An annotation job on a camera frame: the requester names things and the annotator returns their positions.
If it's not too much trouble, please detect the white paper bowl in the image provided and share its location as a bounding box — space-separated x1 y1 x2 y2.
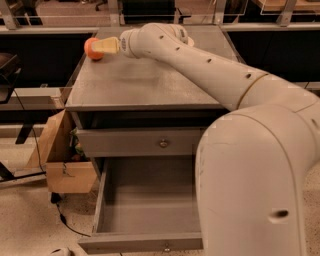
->
187 37 194 47

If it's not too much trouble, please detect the brown cardboard box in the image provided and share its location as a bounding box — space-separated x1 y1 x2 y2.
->
26 110 97 193

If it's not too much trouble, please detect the orange fruit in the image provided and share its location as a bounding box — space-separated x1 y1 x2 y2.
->
84 38 104 61

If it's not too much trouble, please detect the black office chair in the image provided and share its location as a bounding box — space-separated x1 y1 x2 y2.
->
0 53 21 104

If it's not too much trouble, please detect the open grey middle drawer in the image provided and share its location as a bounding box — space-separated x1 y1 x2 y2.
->
78 156 202 255

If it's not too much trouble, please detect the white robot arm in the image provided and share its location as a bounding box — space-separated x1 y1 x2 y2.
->
85 23 320 256

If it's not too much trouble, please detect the black power cable left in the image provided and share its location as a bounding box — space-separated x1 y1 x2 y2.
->
12 89 92 238

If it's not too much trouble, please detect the grey top drawer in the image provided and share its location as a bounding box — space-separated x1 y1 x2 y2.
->
77 127 204 157

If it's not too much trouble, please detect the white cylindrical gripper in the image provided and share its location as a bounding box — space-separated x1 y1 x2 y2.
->
91 29 138 59

